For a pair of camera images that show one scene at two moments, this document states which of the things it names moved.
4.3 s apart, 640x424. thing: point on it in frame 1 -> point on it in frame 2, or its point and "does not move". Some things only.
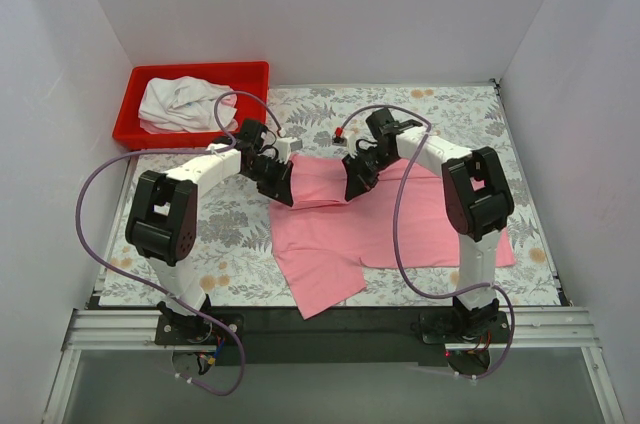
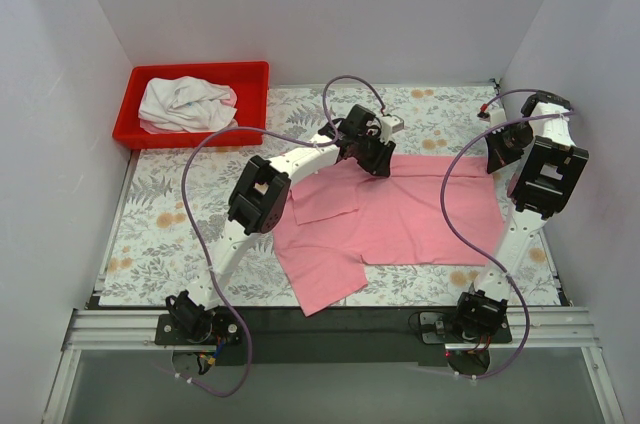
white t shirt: [182, 104] does not move
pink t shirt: [411, 219] does not move
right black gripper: [365, 167] -> [505, 149]
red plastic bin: [248, 81] does not move
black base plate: [347, 337] does not move
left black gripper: [270, 172] -> [375, 159]
